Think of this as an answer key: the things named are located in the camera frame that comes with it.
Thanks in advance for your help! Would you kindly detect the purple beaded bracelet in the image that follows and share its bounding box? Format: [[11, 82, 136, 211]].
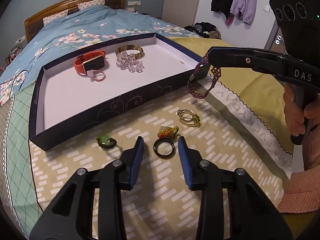
[[186, 52, 222, 100]]

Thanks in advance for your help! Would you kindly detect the green jade ring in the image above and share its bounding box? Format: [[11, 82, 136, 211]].
[[96, 134, 118, 150]]

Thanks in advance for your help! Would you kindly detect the gold wire green ring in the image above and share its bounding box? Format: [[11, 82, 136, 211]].
[[177, 109, 201, 127]]

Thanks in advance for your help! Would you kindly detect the black ring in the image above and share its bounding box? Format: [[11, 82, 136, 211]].
[[153, 138, 176, 159]]

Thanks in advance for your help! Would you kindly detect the orange green stone ring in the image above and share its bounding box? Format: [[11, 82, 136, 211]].
[[157, 125, 180, 139]]

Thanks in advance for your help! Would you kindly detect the tortoiseshell bangle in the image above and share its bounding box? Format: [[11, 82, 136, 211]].
[[116, 44, 145, 60]]

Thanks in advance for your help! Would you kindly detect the clear crystal bead bracelet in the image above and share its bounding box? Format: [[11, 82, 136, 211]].
[[115, 50, 145, 74]]

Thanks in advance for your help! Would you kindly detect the pink small ring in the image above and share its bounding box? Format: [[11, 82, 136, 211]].
[[89, 69, 106, 82]]

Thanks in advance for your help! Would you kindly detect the orange smart watch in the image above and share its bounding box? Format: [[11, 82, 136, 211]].
[[74, 50, 106, 75]]

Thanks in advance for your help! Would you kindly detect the right forearm pink sleeve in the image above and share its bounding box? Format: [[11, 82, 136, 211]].
[[278, 127, 319, 213]]

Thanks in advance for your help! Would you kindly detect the right hand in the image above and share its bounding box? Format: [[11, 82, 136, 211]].
[[283, 83, 319, 136]]

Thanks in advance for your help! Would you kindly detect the purple jacket hanging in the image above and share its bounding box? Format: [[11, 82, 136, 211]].
[[230, 0, 257, 24]]

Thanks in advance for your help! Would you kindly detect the pile of dark clothes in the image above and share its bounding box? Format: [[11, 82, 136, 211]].
[[185, 22, 221, 40]]

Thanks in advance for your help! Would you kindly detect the navy shallow tray box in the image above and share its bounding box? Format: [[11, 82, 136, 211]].
[[29, 33, 201, 151]]

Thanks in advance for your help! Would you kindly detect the wooden headboard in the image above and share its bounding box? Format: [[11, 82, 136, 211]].
[[24, 0, 125, 43]]

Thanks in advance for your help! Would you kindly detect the blue floral duvet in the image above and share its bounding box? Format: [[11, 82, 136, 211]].
[[1, 5, 197, 105]]

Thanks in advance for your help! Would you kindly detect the right polka dot pillow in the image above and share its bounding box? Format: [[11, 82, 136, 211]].
[[78, 0, 105, 10]]

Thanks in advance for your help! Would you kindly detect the polka dot pillow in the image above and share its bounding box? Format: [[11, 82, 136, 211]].
[[78, 0, 105, 10], [43, 9, 68, 26]]

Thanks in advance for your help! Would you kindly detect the left polka dot pillow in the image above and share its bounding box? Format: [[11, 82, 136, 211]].
[[43, 9, 68, 26]]

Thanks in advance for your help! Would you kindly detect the white light switch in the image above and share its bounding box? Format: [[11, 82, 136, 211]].
[[264, 4, 270, 12]]

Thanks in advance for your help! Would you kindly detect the white wall socket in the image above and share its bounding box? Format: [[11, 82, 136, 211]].
[[127, 1, 141, 6]]

